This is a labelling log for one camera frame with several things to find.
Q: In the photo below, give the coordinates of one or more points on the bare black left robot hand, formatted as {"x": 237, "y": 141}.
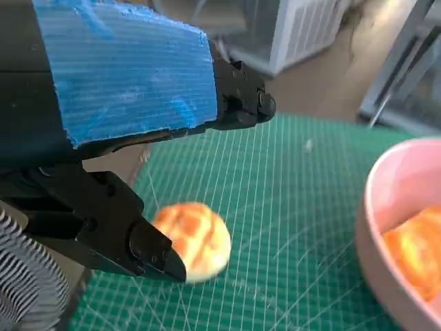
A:
{"x": 120, "y": 69}

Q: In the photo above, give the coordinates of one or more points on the round toy bread bun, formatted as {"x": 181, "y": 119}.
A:
{"x": 203, "y": 241}

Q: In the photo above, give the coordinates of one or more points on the pink bowl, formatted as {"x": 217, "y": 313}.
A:
{"x": 396, "y": 179}

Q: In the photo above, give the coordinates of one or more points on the orange toy bread loaf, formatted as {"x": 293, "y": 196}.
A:
{"x": 417, "y": 248}

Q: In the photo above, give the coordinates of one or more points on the white mesh cabinet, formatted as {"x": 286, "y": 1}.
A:
{"x": 303, "y": 31}

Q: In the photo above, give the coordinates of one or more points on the green cutting mat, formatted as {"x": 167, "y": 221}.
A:
{"x": 275, "y": 207}

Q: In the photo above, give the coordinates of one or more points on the grey mesh seat chair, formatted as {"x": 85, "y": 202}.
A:
{"x": 403, "y": 51}

